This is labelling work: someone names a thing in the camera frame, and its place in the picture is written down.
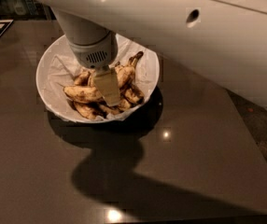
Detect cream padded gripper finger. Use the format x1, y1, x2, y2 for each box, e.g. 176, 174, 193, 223
93, 66, 120, 106

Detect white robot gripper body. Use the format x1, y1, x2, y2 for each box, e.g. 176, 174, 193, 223
69, 32, 118, 69

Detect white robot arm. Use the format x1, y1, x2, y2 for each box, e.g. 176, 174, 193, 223
36, 0, 267, 110

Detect spotted banana back left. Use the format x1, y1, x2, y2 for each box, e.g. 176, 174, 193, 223
74, 71, 91, 86

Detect spotted banana right side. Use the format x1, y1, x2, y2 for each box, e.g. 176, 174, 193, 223
124, 85, 144, 105

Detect spotted banana bottom middle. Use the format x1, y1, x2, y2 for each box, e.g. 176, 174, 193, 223
97, 96, 132, 116

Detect spotted banana bottom left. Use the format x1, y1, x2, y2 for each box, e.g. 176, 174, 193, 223
73, 102, 104, 120

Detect white round bowl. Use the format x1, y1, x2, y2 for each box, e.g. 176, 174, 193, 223
35, 33, 161, 124

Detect white paper liner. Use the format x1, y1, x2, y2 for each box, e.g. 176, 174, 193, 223
47, 35, 158, 122

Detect bottles on background shelf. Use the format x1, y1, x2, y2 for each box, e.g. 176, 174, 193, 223
0, 0, 45, 18

